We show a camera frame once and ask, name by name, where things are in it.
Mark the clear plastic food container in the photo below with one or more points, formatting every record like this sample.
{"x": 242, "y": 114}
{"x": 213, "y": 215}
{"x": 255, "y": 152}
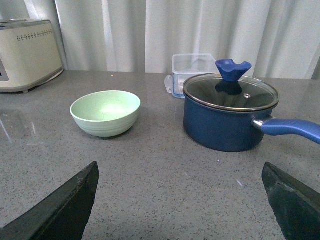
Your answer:
{"x": 185, "y": 66}

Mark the light green bowl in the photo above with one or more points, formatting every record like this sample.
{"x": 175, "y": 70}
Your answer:
{"x": 106, "y": 113}

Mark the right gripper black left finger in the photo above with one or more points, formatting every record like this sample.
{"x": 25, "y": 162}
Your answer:
{"x": 63, "y": 215}

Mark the glass lid blue knob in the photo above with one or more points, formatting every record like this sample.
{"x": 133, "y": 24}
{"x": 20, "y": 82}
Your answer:
{"x": 230, "y": 89}

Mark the white curtain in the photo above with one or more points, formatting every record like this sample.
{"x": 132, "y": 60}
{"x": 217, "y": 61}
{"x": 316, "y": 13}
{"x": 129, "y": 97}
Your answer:
{"x": 280, "y": 38}

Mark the cream toaster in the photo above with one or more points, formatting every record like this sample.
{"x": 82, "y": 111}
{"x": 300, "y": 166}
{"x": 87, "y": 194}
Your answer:
{"x": 29, "y": 54}

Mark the dark blue saucepan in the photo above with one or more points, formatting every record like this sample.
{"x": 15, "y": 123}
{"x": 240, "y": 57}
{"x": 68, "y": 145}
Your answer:
{"x": 230, "y": 131}

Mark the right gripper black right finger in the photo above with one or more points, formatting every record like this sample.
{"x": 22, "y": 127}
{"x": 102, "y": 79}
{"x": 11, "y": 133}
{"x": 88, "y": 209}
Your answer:
{"x": 295, "y": 205}

